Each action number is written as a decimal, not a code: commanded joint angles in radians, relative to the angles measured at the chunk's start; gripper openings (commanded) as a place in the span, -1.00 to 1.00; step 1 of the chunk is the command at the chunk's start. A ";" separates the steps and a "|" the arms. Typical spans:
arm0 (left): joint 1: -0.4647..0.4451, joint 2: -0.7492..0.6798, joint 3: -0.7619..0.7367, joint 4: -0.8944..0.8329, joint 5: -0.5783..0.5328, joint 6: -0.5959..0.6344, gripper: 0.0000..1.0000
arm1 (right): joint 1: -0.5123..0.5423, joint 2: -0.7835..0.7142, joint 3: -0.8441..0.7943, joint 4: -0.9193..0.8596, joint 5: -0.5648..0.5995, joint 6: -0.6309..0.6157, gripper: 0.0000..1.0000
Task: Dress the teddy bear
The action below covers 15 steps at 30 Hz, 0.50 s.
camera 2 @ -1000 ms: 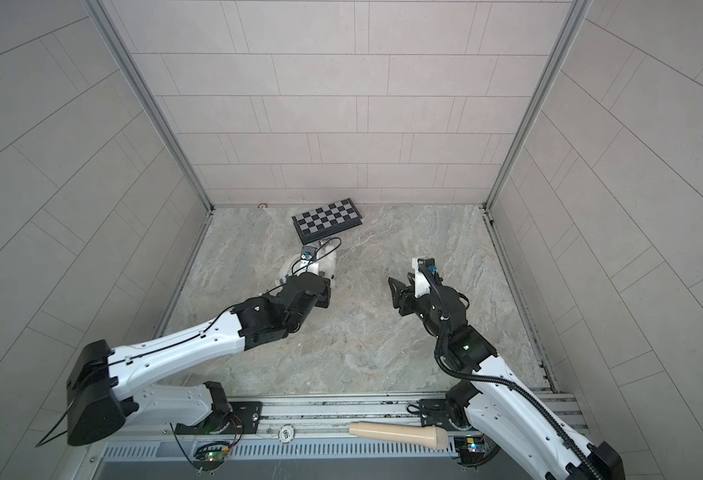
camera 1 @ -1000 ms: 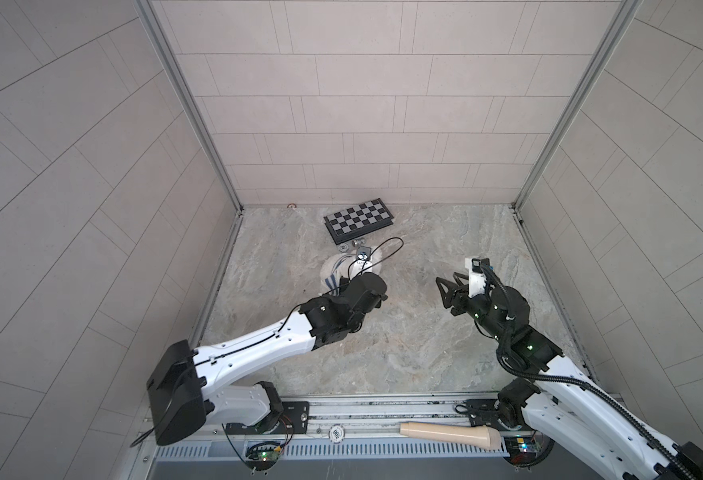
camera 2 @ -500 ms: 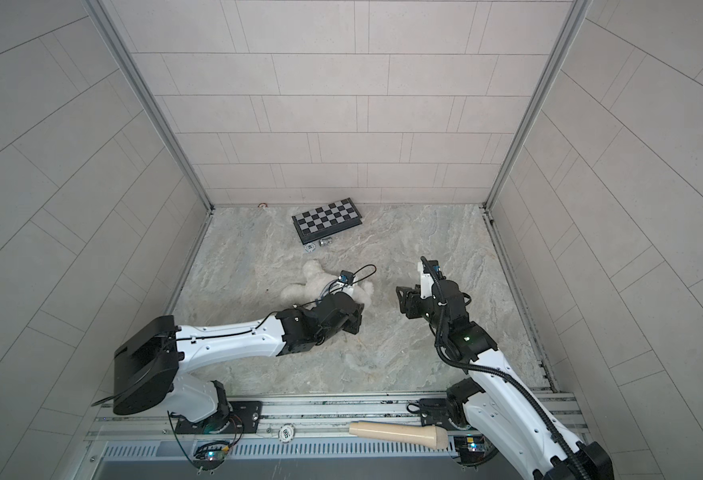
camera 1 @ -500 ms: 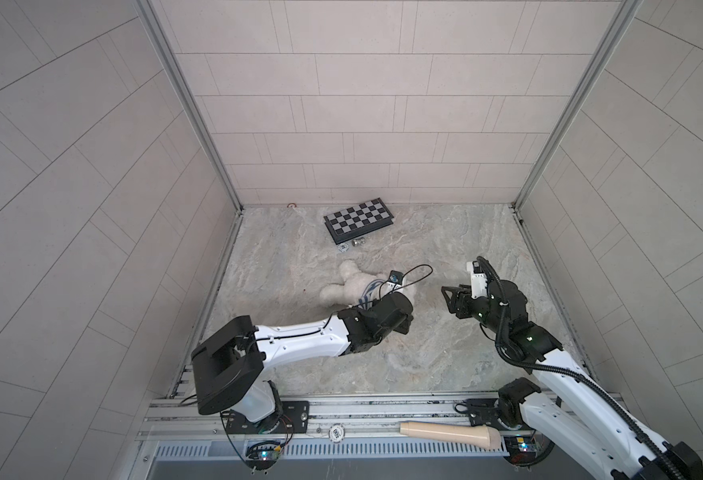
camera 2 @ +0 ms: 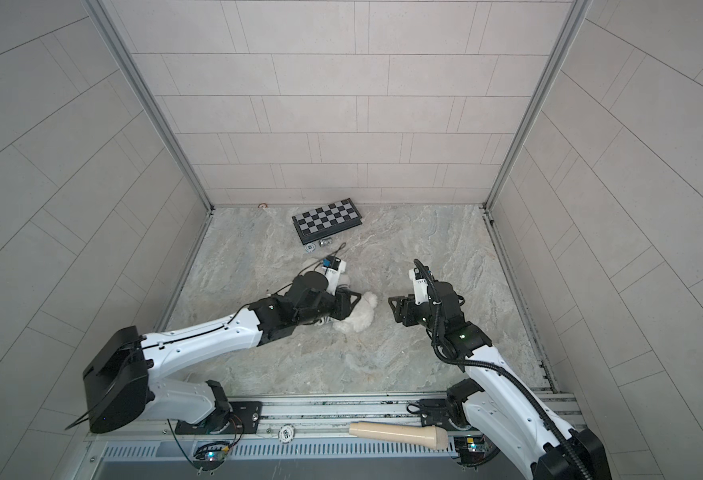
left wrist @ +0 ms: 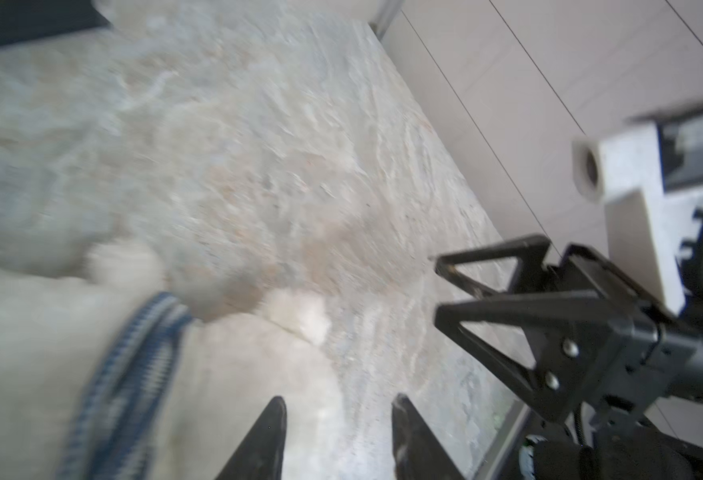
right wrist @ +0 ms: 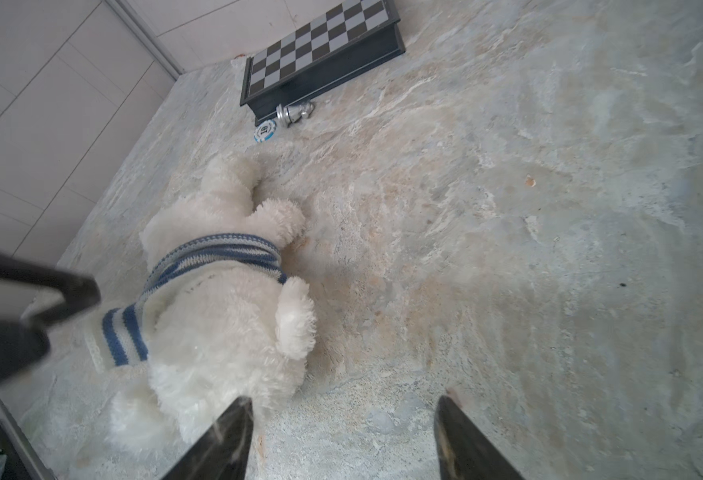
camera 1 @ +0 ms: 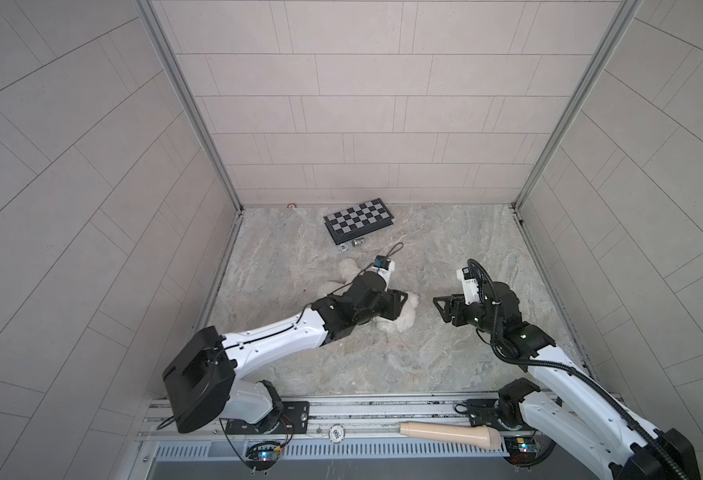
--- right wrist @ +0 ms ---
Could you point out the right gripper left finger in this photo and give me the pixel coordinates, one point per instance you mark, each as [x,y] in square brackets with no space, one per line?
[222,452]

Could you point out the black white chessboard box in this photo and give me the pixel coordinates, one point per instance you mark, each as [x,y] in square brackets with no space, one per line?
[337,46]

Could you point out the blue white striped sweater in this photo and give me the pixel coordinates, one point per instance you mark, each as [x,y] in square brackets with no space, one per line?
[118,336]

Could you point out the white blue poker chip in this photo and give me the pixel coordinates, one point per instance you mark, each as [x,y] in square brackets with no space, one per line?
[265,131]

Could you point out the white teddy bear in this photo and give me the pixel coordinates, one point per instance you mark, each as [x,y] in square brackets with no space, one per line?
[236,333]

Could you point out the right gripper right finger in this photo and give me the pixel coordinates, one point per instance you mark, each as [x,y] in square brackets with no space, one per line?
[463,451]

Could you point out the silver metal chess piece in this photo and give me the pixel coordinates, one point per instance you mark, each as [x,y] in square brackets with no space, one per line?
[286,115]

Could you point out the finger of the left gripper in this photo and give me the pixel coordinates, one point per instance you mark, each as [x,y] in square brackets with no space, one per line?
[79,293]

